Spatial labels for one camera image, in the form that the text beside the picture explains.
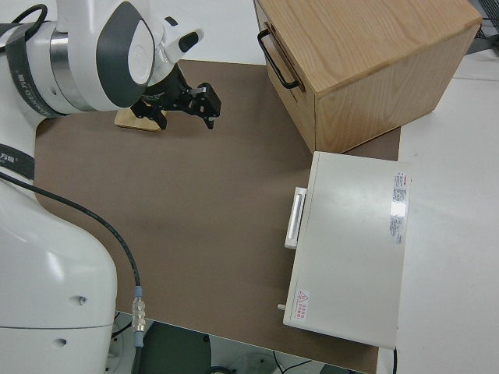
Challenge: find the white oven door handle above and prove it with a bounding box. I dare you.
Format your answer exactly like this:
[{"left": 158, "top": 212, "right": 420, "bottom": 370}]
[{"left": 283, "top": 186, "right": 309, "bottom": 251}]

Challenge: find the black metal drawer handle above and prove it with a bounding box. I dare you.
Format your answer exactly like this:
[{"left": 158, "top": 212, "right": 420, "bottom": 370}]
[{"left": 257, "top": 30, "right": 302, "bottom": 90}]

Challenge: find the black cable with metal connector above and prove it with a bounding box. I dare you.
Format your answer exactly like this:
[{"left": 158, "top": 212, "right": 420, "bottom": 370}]
[{"left": 0, "top": 171, "right": 148, "bottom": 374}]

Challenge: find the wooden drawer cabinet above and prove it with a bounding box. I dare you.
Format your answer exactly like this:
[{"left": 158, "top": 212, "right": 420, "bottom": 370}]
[{"left": 253, "top": 0, "right": 483, "bottom": 155}]

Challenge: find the light wooden plate rack base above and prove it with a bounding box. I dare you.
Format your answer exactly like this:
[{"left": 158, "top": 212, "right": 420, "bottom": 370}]
[{"left": 114, "top": 108, "right": 172, "bottom": 134}]

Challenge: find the red triangle warning sticker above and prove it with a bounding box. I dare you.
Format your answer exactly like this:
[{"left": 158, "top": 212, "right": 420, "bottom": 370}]
[{"left": 293, "top": 288, "right": 311, "bottom": 322}]

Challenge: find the brown table mat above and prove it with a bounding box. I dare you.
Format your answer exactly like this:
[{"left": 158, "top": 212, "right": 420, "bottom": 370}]
[{"left": 33, "top": 58, "right": 402, "bottom": 369}]

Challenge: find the black wire frame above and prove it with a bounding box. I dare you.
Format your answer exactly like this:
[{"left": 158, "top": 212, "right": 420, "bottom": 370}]
[{"left": 472, "top": 0, "right": 499, "bottom": 56}]

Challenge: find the long printed oven label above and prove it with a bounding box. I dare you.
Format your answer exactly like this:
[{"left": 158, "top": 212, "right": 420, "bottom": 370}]
[{"left": 388, "top": 171, "right": 410, "bottom": 246}]

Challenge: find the thin black looped cable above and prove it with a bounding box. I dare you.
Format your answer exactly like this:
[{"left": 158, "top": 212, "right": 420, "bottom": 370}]
[{"left": 0, "top": 3, "right": 48, "bottom": 54}]

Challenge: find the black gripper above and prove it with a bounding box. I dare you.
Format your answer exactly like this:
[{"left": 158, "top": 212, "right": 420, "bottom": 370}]
[{"left": 131, "top": 68, "right": 223, "bottom": 132}]

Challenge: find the white toaster oven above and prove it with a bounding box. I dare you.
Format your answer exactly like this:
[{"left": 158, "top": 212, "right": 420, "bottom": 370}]
[{"left": 281, "top": 150, "right": 413, "bottom": 349}]

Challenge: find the black printed strap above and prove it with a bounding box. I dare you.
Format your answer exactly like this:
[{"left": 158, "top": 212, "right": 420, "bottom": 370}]
[
  {"left": 0, "top": 143, "right": 36, "bottom": 181},
  {"left": 5, "top": 22, "right": 60, "bottom": 118}
]

